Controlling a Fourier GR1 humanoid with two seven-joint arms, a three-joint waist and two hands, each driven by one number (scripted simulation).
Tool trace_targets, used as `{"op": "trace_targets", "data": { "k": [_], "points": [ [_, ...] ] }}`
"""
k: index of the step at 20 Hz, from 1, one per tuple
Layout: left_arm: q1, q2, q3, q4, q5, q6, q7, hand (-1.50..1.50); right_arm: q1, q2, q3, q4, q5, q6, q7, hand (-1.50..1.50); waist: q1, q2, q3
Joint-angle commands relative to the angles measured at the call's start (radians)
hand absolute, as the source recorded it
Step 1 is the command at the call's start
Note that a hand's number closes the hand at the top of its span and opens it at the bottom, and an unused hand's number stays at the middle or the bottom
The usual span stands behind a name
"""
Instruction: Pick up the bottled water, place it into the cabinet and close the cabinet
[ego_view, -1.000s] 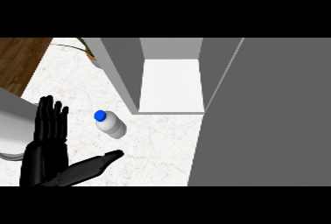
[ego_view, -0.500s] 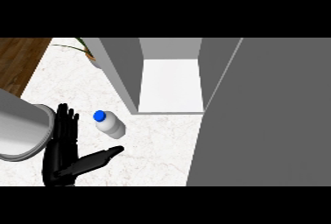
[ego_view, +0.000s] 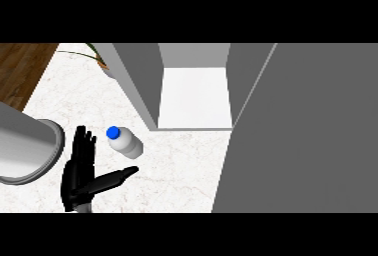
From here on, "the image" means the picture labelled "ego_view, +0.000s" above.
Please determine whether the dark grey cabinet door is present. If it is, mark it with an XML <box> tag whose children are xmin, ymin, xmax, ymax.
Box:
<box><xmin>211</xmin><ymin>42</ymin><xmax>378</xmax><ymax>214</ymax></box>

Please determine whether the potted green plant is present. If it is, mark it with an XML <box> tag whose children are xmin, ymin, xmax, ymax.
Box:
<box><xmin>56</xmin><ymin>42</ymin><xmax>118</xmax><ymax>80</ymax></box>

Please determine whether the grey open cabinet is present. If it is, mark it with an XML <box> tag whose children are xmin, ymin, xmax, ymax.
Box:
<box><xmin>90</xmin><ymin>42</ymin><xmax>277</xmax><ymax>132</ymax></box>

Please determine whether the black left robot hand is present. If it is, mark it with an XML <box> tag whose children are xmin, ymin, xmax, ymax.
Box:
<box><xmin>60</xmin><ymin>125</ymin><xmax>140</xmax><ymax>213</ymax></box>

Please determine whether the white blue-capped water bottle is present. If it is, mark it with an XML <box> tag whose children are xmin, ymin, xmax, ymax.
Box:
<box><xmin>104</xmin><ymin>125</ymin><xmax>144</xmax><ymax>159</ymax></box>

